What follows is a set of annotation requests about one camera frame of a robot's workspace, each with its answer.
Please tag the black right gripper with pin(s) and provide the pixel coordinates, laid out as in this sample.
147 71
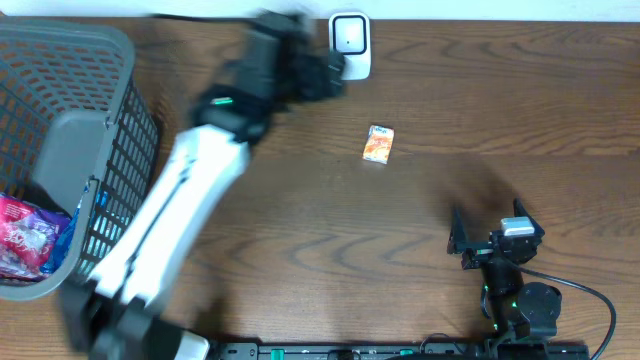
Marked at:
459 243

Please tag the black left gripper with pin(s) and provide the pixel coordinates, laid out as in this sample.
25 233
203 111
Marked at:
317 73

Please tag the orange snack packet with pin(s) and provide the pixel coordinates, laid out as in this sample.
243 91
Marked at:
378 145

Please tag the red purple snack bag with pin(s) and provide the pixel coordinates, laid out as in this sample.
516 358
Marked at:
28 238

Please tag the blue snack wrapper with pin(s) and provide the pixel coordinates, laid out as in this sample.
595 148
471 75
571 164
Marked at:
65 235

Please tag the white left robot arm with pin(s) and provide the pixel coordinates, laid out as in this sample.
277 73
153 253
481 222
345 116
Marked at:
115 313

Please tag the grey plastic mesh basket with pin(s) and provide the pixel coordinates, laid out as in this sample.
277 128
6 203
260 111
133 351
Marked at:
76 137

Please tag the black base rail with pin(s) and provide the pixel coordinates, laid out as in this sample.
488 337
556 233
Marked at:
438 349

